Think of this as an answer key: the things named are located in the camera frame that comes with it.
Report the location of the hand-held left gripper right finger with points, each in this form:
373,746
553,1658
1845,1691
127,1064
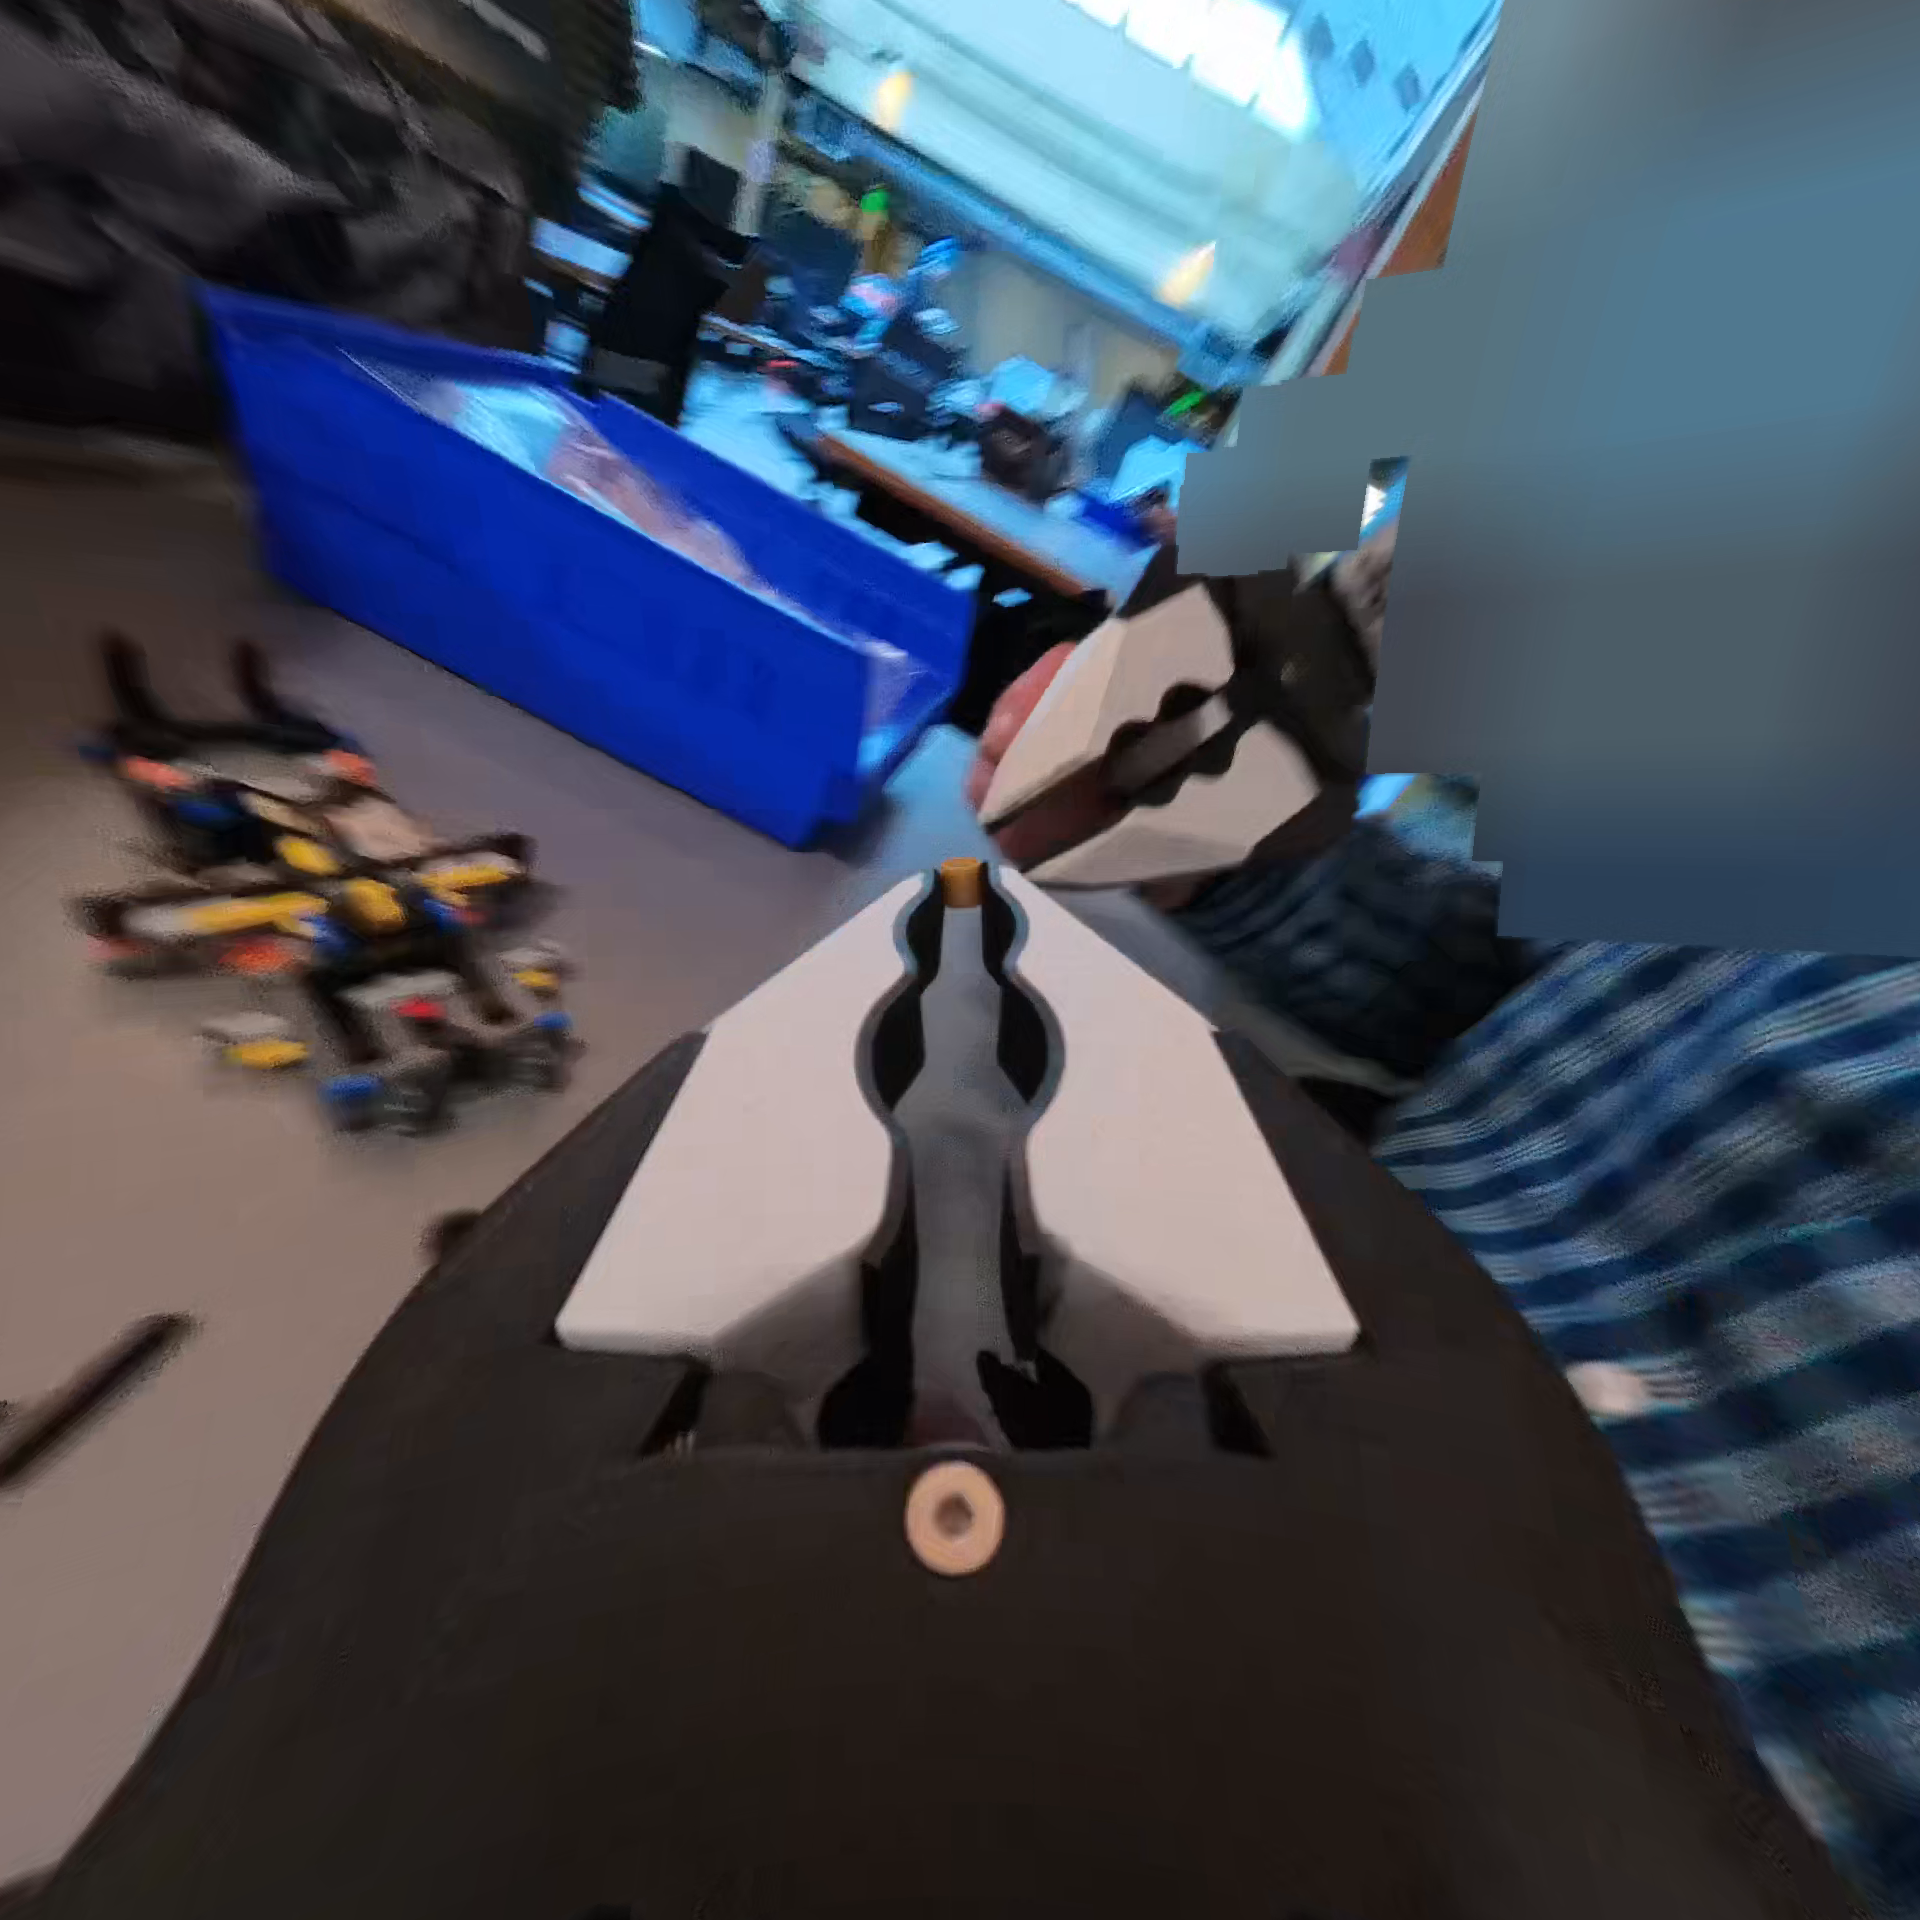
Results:
1186,1185

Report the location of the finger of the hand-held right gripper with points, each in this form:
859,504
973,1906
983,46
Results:
1214,818
1118,681

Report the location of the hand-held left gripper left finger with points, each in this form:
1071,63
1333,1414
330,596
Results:
721,1185

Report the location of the tan lego pin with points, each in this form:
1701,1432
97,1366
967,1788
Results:
961,884

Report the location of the person's right forearm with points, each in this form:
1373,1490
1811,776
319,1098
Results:
1349,945

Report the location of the lego vehicle chassis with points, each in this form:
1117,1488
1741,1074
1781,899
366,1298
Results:
346,915

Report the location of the long black lego beam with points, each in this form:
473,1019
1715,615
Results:
90,1395

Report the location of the person's right hand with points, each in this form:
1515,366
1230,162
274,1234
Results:
1002,751

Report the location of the long wooden desk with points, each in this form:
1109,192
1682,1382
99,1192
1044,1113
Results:
961,516

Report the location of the blue plastic bin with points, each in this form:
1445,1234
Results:
601,660

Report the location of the black office chair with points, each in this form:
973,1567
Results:
661,283

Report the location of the dark cloth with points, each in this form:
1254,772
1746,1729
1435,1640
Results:
270,164

